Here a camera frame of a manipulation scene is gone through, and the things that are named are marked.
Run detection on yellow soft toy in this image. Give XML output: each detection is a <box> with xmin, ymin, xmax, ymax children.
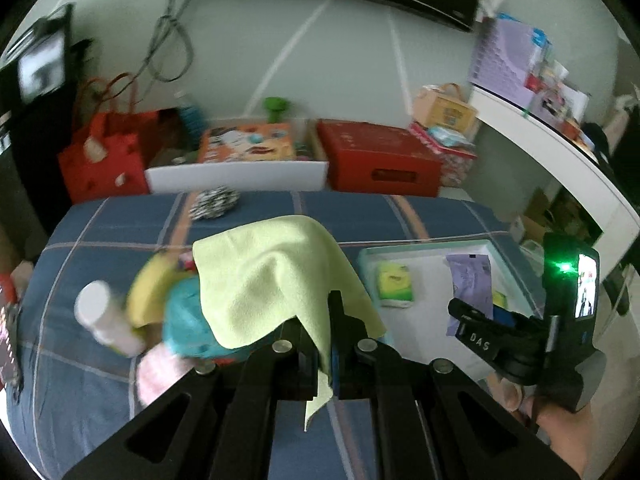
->
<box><xmin>125</xmin><ymin>252</ymin><xmax>201</xmax><ymax>336</ymax></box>

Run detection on yellow-green sponge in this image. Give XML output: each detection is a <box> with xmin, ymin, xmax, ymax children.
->
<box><xmin>375</xmin><ymin>261</ymin><xmax>416</xmax><ymax>308</ymax></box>

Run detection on black dotted cloth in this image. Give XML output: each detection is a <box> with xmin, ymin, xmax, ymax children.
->
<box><xmin>0</xmin><ymin>275</ymin><xmax>26</xmax><ymax>391</ymax></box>

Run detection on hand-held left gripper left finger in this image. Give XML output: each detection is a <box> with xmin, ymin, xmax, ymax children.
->
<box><xmin>62</xmin><ymin>319</ymin><xmax>323</xmax><ymax>480</ymax></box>

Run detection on red tote bag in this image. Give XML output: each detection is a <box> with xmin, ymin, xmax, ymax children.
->
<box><xmin>57</xmin><ymin>74</ymin><xmax>161</xmax><ymax>205</ymax></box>

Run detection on white storage bin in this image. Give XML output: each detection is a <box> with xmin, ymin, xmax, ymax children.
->
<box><xmin>145</xmin><ymin>120</ymin><xmax>329</xmax><ymax>195</ymax></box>

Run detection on orange board game box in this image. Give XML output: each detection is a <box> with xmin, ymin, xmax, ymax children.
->
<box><xmin>197</xmin><ymin>122</ymin><xmax>296</xmax><ymax>163</ymax></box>

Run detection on small monitor screen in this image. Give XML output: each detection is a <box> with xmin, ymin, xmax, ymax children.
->
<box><xmin>17</xmin><ymin>5</ymin><xmax>71</xmax><ymax>106</ymax></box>

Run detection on teal container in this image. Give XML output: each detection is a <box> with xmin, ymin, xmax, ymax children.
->
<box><xmin>177</xmin><ymin>91</ymin><xmax>204</xmax><ymax>137</ymax></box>

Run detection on white desk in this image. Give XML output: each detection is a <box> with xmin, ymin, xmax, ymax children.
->
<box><xmin>470</xmin><ymin>85</ymin><xmax>640</xmax><ymax>281</ymax></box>

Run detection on teal-rimmed white box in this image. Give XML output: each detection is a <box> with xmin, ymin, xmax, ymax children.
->
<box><xmin>356</xmin><ymin>239</ymin><xmax>548</xmax><ymax>343</ymax></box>

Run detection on white cylindrical bottle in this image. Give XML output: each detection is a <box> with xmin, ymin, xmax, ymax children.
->
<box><xmin>74</xmin><ymin>281</ymin><xmax>146</xmax><ymax>358</ymax></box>

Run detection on light green cloth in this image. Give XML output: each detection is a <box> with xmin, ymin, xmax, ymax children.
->
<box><xmin>192</xmin><ymin>215</ymin><xmax>387</xmax><ymax>433</ymax></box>

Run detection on hanging black cables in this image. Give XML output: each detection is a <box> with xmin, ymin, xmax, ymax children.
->
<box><xmin>140</xmin><ymin>0</ymin><xmax>194</xmax><ymax>83</ymax></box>

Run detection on black white scrunchie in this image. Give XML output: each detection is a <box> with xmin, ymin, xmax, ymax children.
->
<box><xmin>190</xmin><ymin>186</ymin><xmax>242</xmax><ymax>221</ymax></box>

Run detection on red cardboard box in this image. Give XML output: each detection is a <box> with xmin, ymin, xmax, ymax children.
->
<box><xmin>316</xmin><ymin>119</ymin><xmax>443</xmax><ymax>197</ymax></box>

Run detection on pink towel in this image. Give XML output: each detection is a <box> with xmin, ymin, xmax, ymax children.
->
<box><xmin>135</xmin><ymin>345</ymin><xmax>202</xmax><ymax>407</ymax></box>

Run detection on green knob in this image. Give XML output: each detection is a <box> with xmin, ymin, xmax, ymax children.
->
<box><xmin>264</xmin><ymin>96</ymin><xmax>291</xmax><ymax>123</ymax></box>

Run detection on handled cardboard box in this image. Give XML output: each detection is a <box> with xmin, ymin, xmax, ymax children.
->
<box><xmin>412</xmin><ymin>83</ymin><xmax>478</xmax><ymax>136</ymax></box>

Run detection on purple packet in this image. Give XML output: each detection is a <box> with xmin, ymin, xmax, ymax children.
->
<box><xmin>445</xmin><ymin>254</ymin><xmax>496</xmax><ymax>336</ymax></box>

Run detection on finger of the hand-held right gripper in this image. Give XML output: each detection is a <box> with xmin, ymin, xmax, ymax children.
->
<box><xmin>452</xmin><ymin>317</ymin><xmax>513</xmax><ymax>377</ymax></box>
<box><xmin>447</xmin><ymin>297</ymin><xmax>548</xmax><ymax>335</ymax></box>

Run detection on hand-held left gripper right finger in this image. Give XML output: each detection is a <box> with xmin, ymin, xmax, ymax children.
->
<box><xmin>327</xmin><ymin>291</ymin><xmax>587</xmax><ymax>480</ymax></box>

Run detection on teal heart pouch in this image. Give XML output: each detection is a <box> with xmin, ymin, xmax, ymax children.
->
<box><xmin>162</xmin><ymin>275</ymin><xmax>251</xmax><ymax>362</ymax></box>

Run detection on person's right hand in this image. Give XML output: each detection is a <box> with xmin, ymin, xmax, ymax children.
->
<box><xmin>487</xmin><ymin>372</ymin><xmax>598</xmax><ymax>478</ymax></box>

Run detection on purple file organiser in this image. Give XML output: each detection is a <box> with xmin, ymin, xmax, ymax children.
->
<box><xmin>470</xmin><ymin>12</ymin><xmax>551</xmax><ymax>106</ymax></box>

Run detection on floral patterned box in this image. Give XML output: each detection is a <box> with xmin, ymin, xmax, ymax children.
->
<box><xmin>410</xmin><ymin>122</ymin><xmax>478</xmax><ymax>188</ymax></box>

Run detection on blue plaid bedsheet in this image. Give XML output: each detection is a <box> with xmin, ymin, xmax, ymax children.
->
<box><xmin>5</xmin><ymin>192</ymin><xmax>551</xmax><ymax>480</ymax></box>

